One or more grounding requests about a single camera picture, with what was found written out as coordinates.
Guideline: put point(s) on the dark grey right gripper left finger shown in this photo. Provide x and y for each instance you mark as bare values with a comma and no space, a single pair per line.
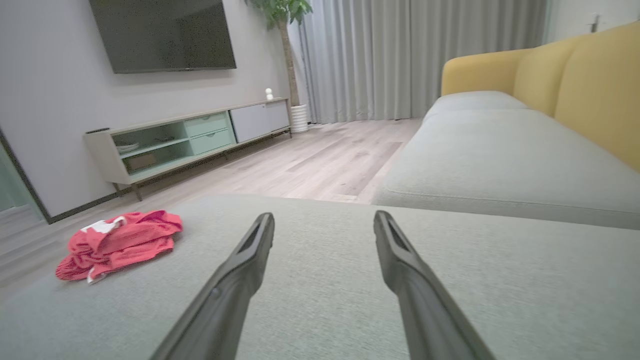
225,295

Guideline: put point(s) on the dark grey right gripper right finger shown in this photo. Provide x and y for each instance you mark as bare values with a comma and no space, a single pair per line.
425,305

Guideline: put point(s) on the crumpled red garment pile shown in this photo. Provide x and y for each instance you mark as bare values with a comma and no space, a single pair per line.
120,245

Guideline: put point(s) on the brown box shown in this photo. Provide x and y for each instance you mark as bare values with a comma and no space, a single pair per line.
141,162

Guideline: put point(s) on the grey and green TV cabinet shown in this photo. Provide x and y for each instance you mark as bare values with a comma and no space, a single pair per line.
210,132

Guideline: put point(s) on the stacked white plates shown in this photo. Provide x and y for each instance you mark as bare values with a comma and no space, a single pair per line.
128,148

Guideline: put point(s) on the yellow and grey sofa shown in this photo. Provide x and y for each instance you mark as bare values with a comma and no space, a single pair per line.
515,150

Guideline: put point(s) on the white ribbed plant pot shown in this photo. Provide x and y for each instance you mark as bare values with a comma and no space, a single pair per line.
299,119

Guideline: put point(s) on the small white figurine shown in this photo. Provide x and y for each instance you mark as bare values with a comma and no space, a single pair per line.
269,94

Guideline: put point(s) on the flat black device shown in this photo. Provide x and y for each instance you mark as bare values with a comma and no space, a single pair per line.
97,131

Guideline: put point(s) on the grey curtain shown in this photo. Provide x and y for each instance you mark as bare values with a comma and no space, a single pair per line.
400,55

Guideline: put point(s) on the tall green house plant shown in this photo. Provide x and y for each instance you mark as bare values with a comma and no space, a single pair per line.
286,45

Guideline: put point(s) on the black wall television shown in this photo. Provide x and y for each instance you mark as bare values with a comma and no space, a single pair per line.
160,32

